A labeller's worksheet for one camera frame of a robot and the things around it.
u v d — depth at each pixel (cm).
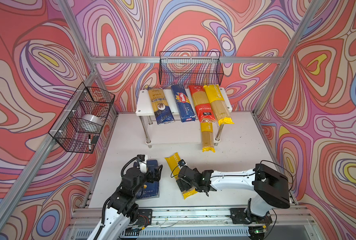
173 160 91
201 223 72
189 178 63
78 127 72
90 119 73
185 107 70
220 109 70
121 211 53
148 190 76
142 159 67
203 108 70
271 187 44
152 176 69
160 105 73
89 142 72
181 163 75
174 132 99
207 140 92
